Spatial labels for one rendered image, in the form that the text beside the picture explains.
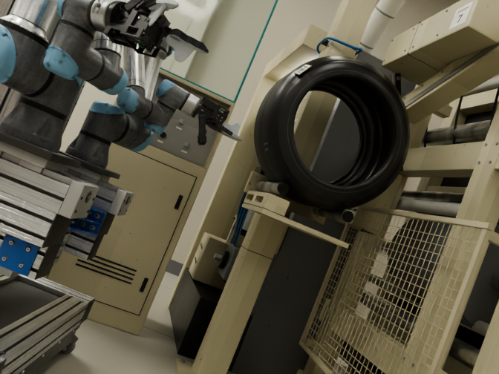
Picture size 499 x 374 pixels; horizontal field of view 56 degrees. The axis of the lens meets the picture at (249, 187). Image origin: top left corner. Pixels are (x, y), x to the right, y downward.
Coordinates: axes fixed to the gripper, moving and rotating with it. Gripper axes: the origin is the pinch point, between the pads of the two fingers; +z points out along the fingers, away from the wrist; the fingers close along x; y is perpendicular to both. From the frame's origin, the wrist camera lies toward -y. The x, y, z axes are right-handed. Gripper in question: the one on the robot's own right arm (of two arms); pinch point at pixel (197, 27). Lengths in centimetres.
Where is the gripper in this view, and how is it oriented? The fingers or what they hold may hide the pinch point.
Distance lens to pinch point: 100.1
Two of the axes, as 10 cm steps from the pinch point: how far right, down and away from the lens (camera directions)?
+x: -3.0, -3.3, -8.9
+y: -4.2, 8.9, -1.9
